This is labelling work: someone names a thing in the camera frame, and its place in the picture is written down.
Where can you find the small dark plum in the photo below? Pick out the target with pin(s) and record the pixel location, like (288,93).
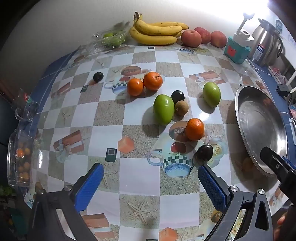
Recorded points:
(98,77)

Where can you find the brown longan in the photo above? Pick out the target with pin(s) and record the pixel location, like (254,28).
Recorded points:
(182,109)
(247,165)

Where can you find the clear plastic fruit container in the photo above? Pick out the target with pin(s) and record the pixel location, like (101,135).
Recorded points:
(22,160)

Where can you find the stainless steel basin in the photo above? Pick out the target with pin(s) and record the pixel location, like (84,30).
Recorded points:
(261,129)

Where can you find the stainless steel kettle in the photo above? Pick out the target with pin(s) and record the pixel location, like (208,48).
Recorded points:
(266,44)

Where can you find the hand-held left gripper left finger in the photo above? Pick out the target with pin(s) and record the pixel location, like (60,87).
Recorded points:
(90,185)

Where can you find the clear glass mug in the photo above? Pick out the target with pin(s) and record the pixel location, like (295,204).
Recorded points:
(24,106)

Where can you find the large green jujube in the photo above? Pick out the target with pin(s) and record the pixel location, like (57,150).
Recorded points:
(163,110)

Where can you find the black power adapter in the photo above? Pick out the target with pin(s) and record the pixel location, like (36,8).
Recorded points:
(284,90)

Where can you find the checkered printed tablecloth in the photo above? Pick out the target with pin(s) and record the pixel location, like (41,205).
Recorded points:
(129,176)

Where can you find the yellow banana bunch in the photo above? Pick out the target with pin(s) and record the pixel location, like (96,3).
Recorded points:
(157,30)

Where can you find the dark red apple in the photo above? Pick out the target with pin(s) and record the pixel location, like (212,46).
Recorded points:
(204,34)

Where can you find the clear bag of green fruit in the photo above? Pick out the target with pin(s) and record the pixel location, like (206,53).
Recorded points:
(108,38)

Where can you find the dark plum with stem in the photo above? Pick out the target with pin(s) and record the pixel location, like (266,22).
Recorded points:
(204,152)

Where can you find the pink patterned packet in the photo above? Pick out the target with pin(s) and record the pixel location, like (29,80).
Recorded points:
(277,72)

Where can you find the red yellow apple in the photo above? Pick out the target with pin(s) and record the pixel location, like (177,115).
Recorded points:
(219,39)

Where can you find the small orange mandarin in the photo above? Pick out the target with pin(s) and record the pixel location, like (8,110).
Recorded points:
(135,87)

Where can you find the teal plastic box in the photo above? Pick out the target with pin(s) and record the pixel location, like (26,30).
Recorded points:
(235,52)

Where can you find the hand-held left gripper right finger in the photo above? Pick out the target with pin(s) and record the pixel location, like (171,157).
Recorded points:
(212,187)

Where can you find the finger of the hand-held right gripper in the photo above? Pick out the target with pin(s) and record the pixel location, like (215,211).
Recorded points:
(275,163)

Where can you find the person's right hand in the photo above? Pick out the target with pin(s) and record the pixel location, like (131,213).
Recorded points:
(283,220)

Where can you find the large orange mandarin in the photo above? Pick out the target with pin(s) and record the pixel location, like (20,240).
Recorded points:
(152,81)

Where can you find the pale red apple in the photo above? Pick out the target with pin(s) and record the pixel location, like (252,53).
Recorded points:
(190,39)

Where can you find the dark round plum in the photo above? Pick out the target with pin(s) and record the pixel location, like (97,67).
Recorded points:
(177,96)

